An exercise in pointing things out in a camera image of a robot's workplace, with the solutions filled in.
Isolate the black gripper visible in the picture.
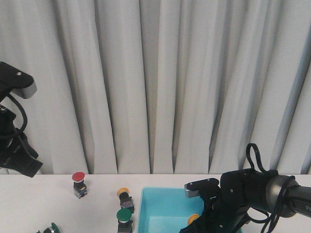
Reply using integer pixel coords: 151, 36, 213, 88
0, 105, 43, 178
179, 169, 278, 233

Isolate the yellow push button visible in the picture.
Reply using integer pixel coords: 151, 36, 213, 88
187, 214, 200, 225
117, 187, 135, 213

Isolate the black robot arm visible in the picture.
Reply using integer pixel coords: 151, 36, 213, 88
181, 168, 311, 233

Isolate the light blue plastic box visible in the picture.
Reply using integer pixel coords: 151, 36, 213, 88
137, 187, 204, 233

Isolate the upright red push button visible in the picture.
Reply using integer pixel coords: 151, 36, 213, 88
72, 171, 87, 199

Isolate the upright green push button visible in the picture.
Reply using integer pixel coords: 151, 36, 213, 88
116, 208, 133, 233

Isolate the lying yellow push button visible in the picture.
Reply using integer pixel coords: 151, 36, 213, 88
117, 187, 135, 213

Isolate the lying green push button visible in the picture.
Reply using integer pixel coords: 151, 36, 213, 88
36, 222, 61, 233

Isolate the grey pleated curtain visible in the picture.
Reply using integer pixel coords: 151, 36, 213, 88
0, 0, 311, 174

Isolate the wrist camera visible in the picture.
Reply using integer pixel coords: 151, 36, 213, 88
184, 178, 219, 198
0, 62, 37, 101

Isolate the black cable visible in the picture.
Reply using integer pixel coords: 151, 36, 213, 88
245, 143, 296, 233

